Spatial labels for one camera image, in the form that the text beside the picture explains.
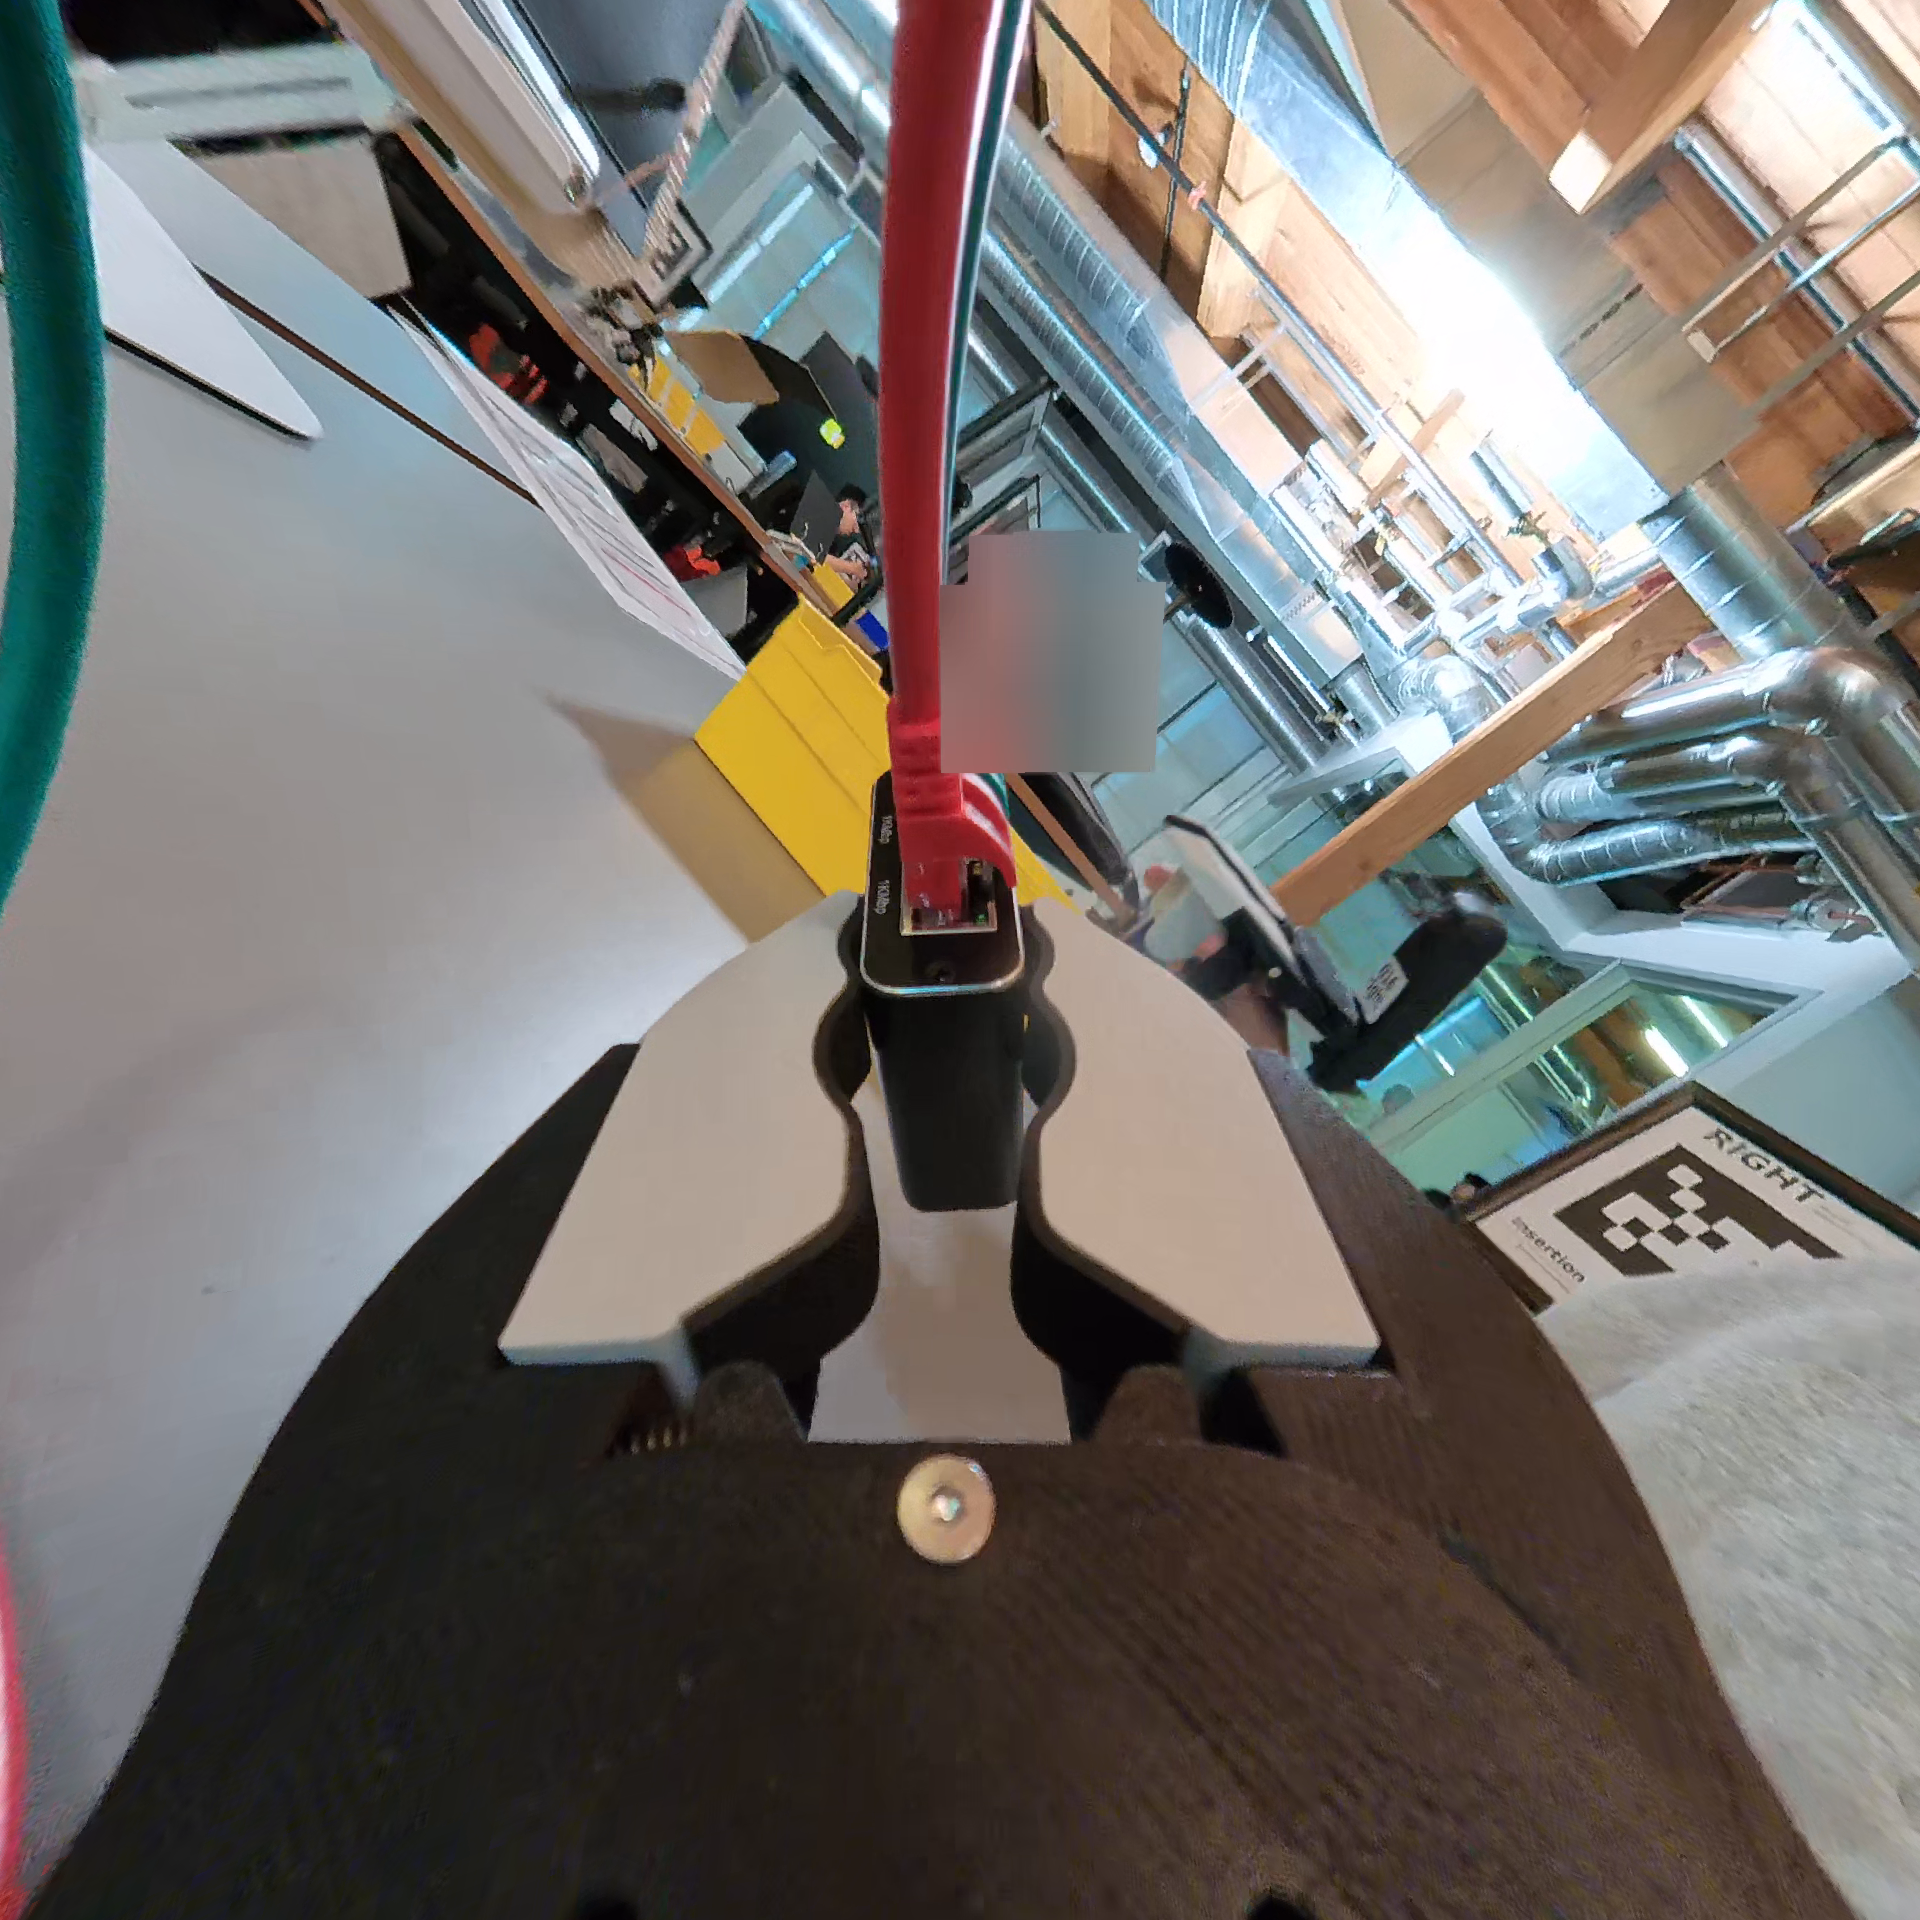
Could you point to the person's right hand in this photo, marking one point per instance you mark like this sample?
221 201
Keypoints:
1193 937

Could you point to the white screen stand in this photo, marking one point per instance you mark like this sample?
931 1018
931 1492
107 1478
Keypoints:
195 330

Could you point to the printed paper sheet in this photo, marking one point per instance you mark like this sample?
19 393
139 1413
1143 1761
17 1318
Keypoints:
585 509

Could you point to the framed checkered marker sign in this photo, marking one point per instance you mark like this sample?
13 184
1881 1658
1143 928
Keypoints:
1695 1200

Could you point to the yellow plastic bin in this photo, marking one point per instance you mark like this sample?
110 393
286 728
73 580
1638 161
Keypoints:
780 733

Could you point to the silver pipe bundle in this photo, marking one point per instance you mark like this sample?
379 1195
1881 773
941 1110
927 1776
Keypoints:
1725 749

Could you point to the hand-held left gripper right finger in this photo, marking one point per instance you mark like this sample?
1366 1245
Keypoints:
1201 1184

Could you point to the black network adapter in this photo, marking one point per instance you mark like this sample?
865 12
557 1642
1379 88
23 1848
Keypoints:
945 1094

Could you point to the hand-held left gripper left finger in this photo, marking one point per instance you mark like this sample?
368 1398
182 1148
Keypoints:
691 1184

